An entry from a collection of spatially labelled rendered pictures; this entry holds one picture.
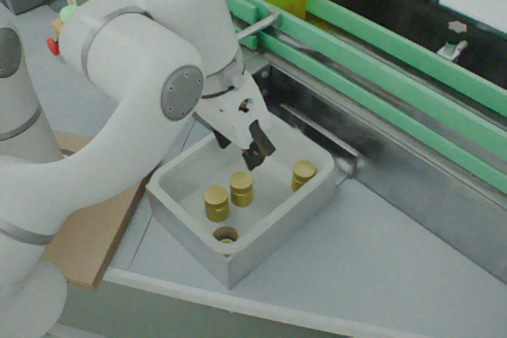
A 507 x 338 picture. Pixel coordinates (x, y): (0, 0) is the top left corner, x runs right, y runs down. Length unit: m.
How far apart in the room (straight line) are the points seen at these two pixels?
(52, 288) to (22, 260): 0.08
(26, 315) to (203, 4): 0.32
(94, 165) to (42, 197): 0.06
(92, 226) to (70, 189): 0.35
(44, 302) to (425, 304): 0.47
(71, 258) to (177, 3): 0.42
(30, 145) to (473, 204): 0.59
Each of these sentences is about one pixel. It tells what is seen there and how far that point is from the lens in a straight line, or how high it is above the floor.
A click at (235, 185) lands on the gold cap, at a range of 0.69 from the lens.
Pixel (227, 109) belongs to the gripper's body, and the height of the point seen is 1.01.
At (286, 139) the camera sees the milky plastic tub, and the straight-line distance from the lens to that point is 0.74.
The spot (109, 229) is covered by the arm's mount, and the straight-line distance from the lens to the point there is 0.73.
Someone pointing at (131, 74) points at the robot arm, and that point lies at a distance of 0.37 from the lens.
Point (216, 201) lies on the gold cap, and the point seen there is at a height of 0.81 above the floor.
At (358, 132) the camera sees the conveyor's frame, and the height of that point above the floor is 0.85.
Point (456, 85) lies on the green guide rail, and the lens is 0.71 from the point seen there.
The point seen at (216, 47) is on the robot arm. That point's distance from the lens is 0.46.
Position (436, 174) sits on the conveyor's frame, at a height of 0.87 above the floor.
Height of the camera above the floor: 1.36
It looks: 47 degrees down
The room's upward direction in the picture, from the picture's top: straight up
